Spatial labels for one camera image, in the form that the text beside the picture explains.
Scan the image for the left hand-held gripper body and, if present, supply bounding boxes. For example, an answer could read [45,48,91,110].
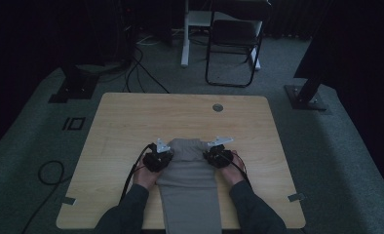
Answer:
[142,137,174,174]

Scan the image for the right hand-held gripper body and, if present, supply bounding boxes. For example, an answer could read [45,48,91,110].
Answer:
[203,136,235,170]

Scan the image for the grey pants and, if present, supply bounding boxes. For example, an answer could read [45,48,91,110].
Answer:
[156,137,223,234]

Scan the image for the person's left hand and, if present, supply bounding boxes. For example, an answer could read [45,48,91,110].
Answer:
[133,153,165,190]

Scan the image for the person's right hand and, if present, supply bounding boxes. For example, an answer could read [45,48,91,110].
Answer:
[219,149,248,187]

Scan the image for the grey tape piece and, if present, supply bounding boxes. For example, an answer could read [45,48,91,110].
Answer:
[287,192,306,203]
[61,195,77,207]

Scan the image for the black floor tape marks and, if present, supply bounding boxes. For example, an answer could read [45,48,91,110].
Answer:
[61,116,87,132]

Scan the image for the black folding chair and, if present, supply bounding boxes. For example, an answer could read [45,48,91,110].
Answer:
[205,0,274,89]

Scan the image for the dark curtain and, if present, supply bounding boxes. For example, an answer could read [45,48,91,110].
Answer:
[292,0,384,203]

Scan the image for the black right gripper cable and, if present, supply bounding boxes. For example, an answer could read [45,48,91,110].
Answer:
[226,151,253,190]

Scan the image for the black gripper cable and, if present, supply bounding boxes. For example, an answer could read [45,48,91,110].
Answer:
[119,141,155,205]
[226,151,253,190]

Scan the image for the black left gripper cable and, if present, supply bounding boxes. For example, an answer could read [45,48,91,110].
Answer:
[119,141,155,205]

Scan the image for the black floor cables bundle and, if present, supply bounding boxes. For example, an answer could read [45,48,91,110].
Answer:
[123,48,171,95]

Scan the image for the black stand with slanted post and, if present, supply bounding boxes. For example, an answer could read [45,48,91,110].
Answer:
[284,72,328,112]

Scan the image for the black stand base plate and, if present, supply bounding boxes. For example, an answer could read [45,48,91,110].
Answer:
[48,63,100,104]

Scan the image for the black looped floor cable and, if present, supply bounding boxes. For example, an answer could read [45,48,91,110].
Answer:
[19,159,75,234]

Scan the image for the white floor cable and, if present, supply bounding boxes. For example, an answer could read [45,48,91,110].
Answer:
[136,33,164,47]

